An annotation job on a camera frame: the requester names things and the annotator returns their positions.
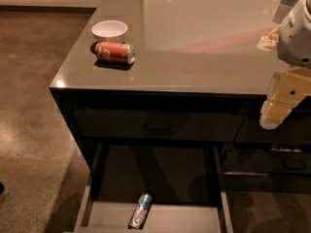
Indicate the white plastic bowl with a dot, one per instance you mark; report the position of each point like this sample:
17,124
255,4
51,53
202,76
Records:
109,31

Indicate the dark counter cabinet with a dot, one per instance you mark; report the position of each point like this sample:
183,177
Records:
195,56

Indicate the orange soda can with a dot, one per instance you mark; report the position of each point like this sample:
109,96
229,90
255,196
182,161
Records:
115,52

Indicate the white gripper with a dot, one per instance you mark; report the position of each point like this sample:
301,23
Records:
295,39

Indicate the black drawer handle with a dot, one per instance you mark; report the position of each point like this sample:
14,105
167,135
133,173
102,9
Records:
164,129

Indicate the dark right top drawer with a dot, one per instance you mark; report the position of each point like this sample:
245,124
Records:
295,130

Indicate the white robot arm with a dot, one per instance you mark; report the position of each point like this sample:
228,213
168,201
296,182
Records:
292,40

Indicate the silver blue redbull can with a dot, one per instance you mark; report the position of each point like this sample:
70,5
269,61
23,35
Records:
141,211

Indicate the dark right middle drawer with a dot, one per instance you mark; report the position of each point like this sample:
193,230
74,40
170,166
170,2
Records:
264,161

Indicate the open middle drawer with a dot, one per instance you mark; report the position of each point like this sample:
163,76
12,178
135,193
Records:
185,183

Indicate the dark drawer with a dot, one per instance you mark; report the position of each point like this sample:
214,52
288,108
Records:
295,130
264,161
184,126

